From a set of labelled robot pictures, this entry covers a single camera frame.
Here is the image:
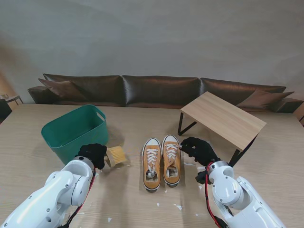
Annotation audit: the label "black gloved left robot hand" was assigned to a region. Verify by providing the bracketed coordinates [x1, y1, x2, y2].
[78, 143, 108, 171]

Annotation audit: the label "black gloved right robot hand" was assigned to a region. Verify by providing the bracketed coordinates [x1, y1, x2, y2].
[180, 137, 221, 167]

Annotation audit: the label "wooden shoe brush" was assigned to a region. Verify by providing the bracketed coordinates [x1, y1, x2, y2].
[104, 146, 126, 168]

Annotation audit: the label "yellow canvas sneaker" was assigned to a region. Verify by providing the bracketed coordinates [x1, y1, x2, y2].
[142, 137, 162, 192]
[161, 134, 182, 187]

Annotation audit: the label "green plastic basket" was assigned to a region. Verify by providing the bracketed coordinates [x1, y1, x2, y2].
[40, 104, 109, 166]

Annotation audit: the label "small wooden shelf black legs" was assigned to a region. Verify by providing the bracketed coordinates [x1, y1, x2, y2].
[177, 91, 267, 171]

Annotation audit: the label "brown leather cushion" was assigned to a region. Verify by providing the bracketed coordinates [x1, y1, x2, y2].
[38, 78, 88, 102]
[236, 89, 295, 110]

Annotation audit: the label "dark brown leather sofa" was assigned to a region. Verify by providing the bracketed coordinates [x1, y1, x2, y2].
[28, 73, 304, 114]

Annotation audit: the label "wooden side table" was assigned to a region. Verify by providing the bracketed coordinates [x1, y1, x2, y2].
[0, 94, 24, 105]

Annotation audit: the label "dark chair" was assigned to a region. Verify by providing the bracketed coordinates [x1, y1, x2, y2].
[0, 98, 12, 124]

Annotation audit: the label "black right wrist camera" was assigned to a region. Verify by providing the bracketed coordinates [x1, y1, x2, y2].
[194, 171, 208, 184]

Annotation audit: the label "red left arm cable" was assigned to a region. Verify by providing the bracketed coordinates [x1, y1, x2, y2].
[67, 167, 98, 224]

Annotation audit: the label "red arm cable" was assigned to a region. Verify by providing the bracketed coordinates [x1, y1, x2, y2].
[204, 163, 220, 225]
[67, 167, 98, 224]

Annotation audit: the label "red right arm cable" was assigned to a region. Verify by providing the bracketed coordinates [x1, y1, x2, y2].
[204, 163, 220, 225]

